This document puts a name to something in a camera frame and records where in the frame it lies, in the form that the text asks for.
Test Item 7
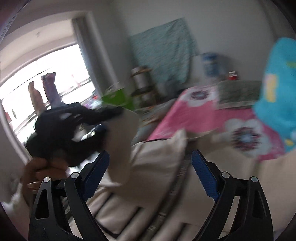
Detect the purple hanging garment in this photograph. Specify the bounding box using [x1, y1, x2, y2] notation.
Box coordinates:
[41, 72, 62, 108]

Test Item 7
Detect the tan hanging coat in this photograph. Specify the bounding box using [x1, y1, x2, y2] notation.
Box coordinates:
[28, 81, 46, 115]

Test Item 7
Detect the green paper shopping bag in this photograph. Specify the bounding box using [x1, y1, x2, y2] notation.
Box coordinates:
[101, 88, 134, 110]

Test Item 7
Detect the blue pink cartoon quilt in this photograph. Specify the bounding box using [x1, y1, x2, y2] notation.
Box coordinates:
[253, 38, 295, 152]

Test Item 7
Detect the grey window curtain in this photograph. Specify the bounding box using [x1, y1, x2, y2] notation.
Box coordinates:
[72, 16, 111, 96]

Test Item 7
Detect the beige sweatshirt garment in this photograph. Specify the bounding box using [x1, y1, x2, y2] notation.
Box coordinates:
[87, 110, 295, 240]

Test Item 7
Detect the red can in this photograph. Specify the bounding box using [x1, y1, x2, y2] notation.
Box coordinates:
[228, 71, 239, 81]

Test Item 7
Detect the person's left hand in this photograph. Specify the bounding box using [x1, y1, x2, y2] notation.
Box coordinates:
[21, 157, 68, 206]

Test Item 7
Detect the large blue water bottle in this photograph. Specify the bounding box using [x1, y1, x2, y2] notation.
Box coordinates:
[201, 52, 225, 81]

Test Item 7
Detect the teal floral hanging cloth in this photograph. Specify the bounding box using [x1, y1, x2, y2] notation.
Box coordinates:
[129, 18, 198, 84]

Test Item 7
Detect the pink floral bed blanket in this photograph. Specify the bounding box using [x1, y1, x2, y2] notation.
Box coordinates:
[148, 86, 285, 161]

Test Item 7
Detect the green patterned pillow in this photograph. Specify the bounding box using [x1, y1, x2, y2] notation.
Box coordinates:
[217, 80, 262, 109]

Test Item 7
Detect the wooden stand with pot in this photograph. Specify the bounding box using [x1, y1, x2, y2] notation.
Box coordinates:
[130, 66, 158, 107]

